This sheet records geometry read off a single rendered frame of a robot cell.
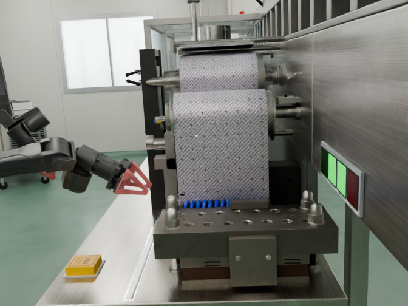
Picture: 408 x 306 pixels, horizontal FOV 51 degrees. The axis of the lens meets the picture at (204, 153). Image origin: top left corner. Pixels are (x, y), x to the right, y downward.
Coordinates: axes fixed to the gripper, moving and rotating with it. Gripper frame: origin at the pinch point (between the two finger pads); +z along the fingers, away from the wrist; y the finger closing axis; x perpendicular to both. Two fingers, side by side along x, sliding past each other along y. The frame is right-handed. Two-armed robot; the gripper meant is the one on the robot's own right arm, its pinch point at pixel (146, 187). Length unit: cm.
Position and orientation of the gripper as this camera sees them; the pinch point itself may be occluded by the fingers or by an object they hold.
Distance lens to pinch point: 112.2
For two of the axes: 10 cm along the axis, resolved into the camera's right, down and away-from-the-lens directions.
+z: 8.9, 4.5, 0.7
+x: 4.6, -8.7, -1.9
